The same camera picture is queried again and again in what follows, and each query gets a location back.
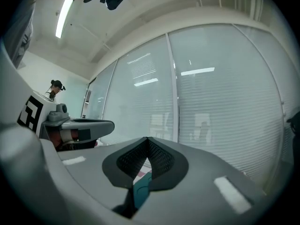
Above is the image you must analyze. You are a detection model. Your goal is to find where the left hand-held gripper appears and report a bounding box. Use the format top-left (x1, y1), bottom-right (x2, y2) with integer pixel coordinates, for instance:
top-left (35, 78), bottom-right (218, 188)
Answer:
top-left (17, 90), bottom-right (97, 151)

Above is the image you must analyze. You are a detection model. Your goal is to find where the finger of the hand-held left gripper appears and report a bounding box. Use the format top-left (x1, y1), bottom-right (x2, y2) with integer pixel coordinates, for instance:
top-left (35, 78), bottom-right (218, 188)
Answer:
top-left (57, 136), bottom-right (150, 220)
top-left (130, 136), bottom-right (267, 225)

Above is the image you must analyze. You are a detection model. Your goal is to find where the dark green drawer box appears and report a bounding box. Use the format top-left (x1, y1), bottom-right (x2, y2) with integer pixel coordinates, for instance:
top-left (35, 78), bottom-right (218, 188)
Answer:
top-left (132, 172), bottom-right (153, 211)

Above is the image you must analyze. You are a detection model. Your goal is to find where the table with checkered tablecloth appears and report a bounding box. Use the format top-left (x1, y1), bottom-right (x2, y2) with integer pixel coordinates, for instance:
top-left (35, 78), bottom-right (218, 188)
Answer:
top-left (134, 162), bottom-right (153, 180)

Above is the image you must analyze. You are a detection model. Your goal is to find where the long ceiling light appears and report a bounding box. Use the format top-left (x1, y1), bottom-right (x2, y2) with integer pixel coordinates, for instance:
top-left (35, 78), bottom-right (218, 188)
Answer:
top-left (55, 0), bottom-right (74, 39)

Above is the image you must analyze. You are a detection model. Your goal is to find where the black office chair with headrest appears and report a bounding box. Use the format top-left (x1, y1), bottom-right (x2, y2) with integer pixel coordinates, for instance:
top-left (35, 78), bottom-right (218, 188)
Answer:
top-left (286, 111), bottom-right (300, 136)

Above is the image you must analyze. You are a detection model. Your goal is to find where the black head-mounted camera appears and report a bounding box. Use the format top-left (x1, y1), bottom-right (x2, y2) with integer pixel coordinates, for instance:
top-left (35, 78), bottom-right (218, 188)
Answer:
top-left (4, 0), bottom-right (36, 69)

